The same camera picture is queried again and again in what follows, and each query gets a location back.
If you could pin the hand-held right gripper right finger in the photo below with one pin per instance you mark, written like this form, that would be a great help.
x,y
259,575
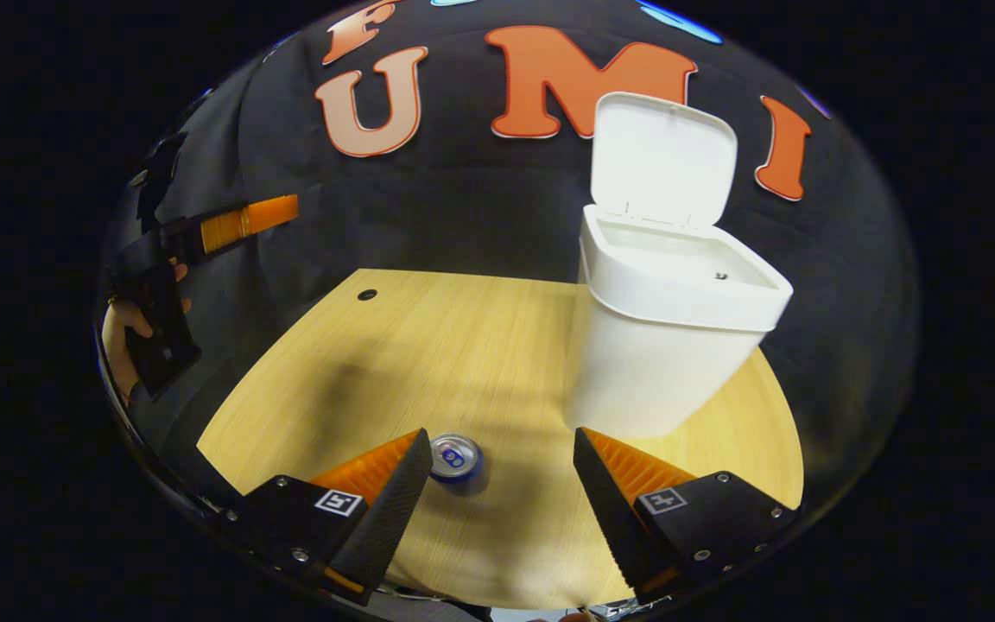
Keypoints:
x,y
610,518

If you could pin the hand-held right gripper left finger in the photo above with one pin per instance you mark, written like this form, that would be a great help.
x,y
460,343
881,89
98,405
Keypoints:
x,y
394,518

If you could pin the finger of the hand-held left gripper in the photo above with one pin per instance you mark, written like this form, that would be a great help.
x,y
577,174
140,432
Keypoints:
x,y
238,226

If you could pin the blue pop can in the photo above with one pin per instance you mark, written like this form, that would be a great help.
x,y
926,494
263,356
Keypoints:
x,y
454,456

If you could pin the white desktop garbage bin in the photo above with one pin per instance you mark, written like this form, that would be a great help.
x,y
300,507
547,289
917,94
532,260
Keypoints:
x,y
653,363

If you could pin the wooden desktop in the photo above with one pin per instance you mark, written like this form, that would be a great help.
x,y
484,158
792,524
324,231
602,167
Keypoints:
x,y
420,345

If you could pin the black backdrop cloth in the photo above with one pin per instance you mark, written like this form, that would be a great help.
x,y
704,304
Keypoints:
x,y
463,216

